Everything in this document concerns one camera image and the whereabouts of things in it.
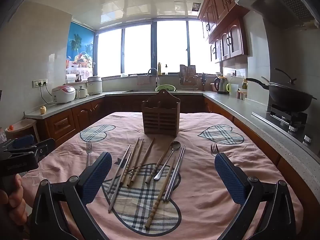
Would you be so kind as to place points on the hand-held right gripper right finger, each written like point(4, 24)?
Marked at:
point(230, 177)

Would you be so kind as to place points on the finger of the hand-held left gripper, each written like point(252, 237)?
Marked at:
point(22, 141)
point(43, 147)

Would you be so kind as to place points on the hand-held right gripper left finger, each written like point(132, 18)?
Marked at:
point(97, 177)

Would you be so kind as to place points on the wooden chopstick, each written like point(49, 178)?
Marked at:
point(161, 193)
point(143, 159)
point(157, 166)
point(131, 158)
point(135, 162)

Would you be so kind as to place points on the metal spoon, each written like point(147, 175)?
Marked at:
point(175, 145)

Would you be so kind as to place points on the wooden utensil holder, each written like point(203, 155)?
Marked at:
point(160, 120)

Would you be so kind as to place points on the person's left hand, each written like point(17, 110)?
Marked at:
point(15, 202)

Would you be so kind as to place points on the wooden stool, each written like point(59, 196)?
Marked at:
point(25, 126)

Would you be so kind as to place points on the metal chopstick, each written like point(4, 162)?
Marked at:
point(120, 166)
point(120, 182)
point(174, 172)

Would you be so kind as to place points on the metal fork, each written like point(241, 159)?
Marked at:
point(88, 151)
point(214, 149)

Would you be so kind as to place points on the pink plaid-heart tablecloth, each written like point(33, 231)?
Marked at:
point(200, 155)

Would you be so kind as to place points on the white and red rice cooker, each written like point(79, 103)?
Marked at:
point(63, 94)

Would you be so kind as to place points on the small white pot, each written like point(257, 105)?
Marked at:
point(81, 93)

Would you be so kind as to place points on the paper towel roll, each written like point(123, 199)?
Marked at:
point(71, 78)

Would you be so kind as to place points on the small dark pot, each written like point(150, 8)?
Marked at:
point(79, 78)

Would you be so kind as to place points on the large white cooker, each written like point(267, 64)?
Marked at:
point(95, 85)

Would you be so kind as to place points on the gas stove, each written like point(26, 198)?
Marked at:
point(287, 120)

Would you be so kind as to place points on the seasoning jar set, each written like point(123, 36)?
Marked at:
point(241, 95)

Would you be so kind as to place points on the green-lid plastic pitcher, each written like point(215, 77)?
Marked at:
point(231, 88)

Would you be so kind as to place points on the steel electric kettle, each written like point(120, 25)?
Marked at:
point(221, 86)

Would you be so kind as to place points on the pink plastic container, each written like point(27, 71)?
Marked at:
point(213, 87)

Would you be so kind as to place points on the green-yellow sauce bottle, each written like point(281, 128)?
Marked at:
point(244, 83)

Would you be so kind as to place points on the kitchen sink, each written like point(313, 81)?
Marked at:
point(140, 91)

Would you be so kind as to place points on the scissors and tool holder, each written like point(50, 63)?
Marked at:
point(203, 81)

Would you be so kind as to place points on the black wok with lid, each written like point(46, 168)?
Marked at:
point(290, 96)

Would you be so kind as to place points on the green plastic colander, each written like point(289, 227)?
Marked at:
point(165, 88)

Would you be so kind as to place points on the curved steel faucet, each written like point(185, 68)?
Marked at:
point(157, 78)

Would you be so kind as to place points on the wooden cutting board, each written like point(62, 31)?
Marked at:
point(187, 69)

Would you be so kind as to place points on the small pump bottle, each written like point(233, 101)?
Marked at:
point(165, 69)

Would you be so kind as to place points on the bottles on window sill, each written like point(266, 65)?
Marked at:
point(159, 68)

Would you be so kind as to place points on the kitchen window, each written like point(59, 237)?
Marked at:
point(140, 50)

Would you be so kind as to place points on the wooden upper cabinets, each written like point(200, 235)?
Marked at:
point(222, 22)

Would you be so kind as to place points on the ceiling vent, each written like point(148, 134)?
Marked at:
point(196, 6)

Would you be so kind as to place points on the steel range hood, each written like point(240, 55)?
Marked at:
point(280, 2)

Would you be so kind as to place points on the white double wall socket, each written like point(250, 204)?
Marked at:
point(40, 83)

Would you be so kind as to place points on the fruit and palm wall poster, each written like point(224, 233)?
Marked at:
point(80, 45)

